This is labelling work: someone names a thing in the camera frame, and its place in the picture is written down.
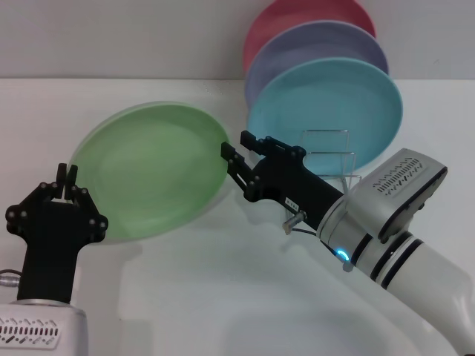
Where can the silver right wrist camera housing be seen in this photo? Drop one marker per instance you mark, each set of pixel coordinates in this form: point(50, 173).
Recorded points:
point(401, 178)

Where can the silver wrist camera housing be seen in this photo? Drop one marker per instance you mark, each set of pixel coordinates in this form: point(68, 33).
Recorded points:
point(401, 178)
point(37, 333)

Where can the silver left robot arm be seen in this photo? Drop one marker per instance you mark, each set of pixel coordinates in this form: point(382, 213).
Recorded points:
point(41, 302)

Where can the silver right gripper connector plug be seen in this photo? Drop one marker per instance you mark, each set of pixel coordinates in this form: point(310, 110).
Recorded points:
point(294, 221)

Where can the blue round plate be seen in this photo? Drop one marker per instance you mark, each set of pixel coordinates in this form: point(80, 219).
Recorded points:
point(326, 100)

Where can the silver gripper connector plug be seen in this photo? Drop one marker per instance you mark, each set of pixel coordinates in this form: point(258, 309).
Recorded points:
point(294, 221)
point(9, 279)

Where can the red round plate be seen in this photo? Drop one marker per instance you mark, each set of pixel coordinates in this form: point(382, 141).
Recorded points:
point(282, 18)

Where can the green round plate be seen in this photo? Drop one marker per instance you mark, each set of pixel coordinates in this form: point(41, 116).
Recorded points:
point(148, 170)

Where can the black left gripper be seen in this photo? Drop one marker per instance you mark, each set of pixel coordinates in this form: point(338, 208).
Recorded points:
point(50, 256)

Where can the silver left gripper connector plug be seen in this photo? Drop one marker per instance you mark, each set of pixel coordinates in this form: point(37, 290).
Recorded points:
point(9, 279)

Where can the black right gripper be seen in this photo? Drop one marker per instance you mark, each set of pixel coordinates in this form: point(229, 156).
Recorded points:
point(293, 185)

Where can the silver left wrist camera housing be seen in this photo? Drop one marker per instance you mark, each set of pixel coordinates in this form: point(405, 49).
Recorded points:
point(37, 333)

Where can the purple round plate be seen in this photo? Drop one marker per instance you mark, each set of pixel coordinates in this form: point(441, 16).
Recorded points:
point(315, 44)

